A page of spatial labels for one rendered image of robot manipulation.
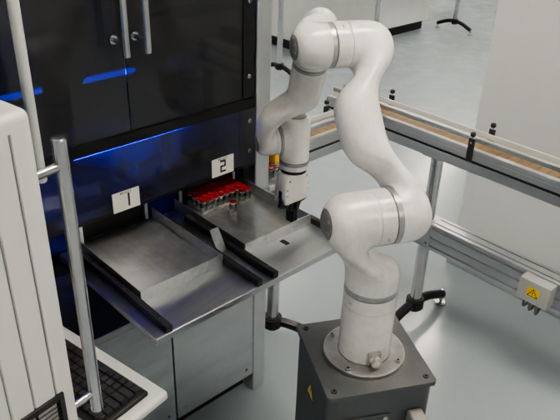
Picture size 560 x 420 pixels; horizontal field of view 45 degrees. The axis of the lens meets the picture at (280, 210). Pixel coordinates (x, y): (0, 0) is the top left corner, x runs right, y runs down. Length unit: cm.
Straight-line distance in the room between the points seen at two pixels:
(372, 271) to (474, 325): 183
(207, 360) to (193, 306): 76
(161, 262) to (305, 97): 59
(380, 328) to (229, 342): 105
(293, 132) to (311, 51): 44
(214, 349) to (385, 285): 112
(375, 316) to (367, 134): 39
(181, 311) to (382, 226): 59
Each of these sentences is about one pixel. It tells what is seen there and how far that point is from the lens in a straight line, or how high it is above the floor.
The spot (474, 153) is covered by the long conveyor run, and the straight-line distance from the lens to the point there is 254.
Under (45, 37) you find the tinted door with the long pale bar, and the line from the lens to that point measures 167.
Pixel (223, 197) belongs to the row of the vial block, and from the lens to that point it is 210.
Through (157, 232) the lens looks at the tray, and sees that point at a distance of 200.
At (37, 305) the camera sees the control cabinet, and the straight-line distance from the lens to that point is 121.
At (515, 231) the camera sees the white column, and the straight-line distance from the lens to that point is 332.
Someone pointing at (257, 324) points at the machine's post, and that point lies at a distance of 253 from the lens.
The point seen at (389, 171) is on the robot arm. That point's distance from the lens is 141.
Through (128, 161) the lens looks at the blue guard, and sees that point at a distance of 186.
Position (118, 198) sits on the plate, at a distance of 188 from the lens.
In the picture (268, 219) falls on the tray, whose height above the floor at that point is 88.
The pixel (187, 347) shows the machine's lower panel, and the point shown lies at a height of 39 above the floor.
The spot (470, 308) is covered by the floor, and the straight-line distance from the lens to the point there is 330.
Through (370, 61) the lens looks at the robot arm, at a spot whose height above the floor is 150.
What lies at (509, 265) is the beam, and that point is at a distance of 267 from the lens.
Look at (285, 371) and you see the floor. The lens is 282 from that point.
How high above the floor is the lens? 192
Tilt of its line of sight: 29 degrees down
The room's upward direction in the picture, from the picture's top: 2 degrees clockwise
